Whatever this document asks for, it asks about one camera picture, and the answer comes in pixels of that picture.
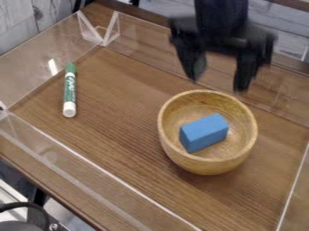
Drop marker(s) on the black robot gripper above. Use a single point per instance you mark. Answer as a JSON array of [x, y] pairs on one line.
[[248, 42]]

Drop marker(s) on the blue foam block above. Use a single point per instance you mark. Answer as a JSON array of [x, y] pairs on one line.
[[204, 132]]

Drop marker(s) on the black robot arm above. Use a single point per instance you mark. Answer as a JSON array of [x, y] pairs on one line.
[[221, 28]]

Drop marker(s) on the brown wooden bowl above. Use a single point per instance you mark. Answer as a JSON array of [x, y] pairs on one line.
[[190, 106]]

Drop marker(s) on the green dry-erase marker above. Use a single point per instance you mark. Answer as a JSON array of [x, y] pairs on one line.
[[70, 91]]

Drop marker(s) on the clear acrylic tray wall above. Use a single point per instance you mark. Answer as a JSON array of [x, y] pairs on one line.
[[99, 161]]

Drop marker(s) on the black metal table bracket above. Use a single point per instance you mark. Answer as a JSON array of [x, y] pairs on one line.
[[38, 215]]

